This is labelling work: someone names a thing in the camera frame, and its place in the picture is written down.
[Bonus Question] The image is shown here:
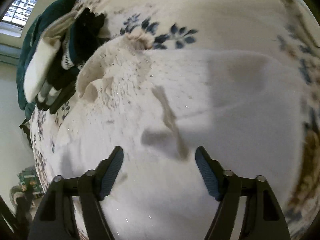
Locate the black garment with patterned trim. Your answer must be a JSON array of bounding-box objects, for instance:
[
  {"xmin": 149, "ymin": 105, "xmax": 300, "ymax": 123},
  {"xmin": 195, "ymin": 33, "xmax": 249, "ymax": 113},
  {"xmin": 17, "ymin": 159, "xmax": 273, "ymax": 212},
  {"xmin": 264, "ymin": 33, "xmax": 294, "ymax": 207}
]
[{"xmin": 35, "ymin": 8, "xmax": 106, "ymax": 114}]

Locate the clutter beside bed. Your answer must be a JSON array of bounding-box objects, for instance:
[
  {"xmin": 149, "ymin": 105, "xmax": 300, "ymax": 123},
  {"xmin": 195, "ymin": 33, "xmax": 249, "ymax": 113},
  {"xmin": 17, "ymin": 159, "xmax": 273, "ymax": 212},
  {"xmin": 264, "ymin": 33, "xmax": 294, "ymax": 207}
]
[{"xmin": 9, "ymin": 166, "xmax": 44, "ymax": 218}]

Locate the white folded cloth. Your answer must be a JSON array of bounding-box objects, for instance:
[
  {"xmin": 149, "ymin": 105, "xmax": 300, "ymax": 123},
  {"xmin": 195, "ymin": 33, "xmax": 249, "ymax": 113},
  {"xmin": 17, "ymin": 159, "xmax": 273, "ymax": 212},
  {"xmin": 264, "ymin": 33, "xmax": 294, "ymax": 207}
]
[{"xmin": 23, "ymin": 11, "xmax": 77, "ymax": 103}]

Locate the white knit sweater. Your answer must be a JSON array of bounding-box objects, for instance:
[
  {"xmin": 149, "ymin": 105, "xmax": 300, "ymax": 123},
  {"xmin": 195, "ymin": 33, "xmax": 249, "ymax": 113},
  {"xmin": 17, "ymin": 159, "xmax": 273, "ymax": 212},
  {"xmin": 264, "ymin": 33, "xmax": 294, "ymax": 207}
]
[{"xmin": 50, "ymin": 38, "xmax": 304, "ymax": 239}]

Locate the dark green velvet quilt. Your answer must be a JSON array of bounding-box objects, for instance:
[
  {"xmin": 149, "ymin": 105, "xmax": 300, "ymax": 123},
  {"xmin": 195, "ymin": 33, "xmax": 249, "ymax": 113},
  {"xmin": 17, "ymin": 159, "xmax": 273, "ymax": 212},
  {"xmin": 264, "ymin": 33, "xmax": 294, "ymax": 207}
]
[{"xmin": 16, "ymin": 0, "xmax": 76, "ymax": 120}]

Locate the window with metal bars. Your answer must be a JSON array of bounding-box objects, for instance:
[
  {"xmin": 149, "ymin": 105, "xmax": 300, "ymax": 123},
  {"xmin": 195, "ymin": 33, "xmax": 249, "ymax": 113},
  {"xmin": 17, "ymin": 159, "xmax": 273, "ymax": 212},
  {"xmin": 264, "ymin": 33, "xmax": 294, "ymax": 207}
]
[{"xmin": 1, "ymin": 0, "xmax": 38, "ymax": 37}]

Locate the floral bed blanket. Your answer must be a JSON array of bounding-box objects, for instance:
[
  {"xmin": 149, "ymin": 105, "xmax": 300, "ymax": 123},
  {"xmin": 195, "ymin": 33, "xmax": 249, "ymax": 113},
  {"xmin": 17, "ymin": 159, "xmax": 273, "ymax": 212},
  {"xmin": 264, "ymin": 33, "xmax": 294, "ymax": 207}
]
[{"xmin": 30, "ymin": 0, "xmax": 319, "ymax": 239}]

